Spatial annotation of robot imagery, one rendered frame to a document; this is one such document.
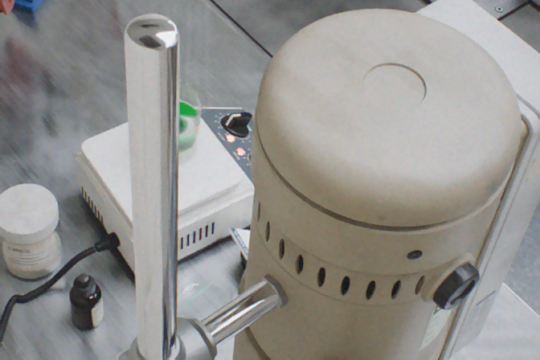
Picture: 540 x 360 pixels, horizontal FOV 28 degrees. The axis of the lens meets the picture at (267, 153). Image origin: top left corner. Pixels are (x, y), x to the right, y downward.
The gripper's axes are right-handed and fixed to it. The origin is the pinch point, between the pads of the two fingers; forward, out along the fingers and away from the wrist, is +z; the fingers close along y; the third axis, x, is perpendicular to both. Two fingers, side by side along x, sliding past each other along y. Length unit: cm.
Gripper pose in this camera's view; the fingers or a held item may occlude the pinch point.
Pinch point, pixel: (5, 5)
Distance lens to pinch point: 130.0
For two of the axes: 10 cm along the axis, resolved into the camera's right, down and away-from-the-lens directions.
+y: 9.3, 3.3, -1.9
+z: -0.7, 6.3, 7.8
